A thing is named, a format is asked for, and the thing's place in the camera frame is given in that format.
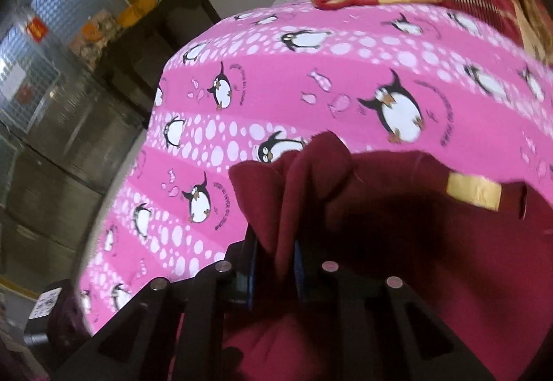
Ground orange basket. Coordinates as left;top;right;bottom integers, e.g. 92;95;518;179
116;0;158;28

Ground dark red garment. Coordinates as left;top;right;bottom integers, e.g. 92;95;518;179
220;133;552;380

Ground pink penguin bed sheet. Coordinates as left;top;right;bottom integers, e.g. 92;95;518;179
79;2;552;331

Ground dark wooden table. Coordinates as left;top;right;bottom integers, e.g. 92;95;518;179
94;0;220;120

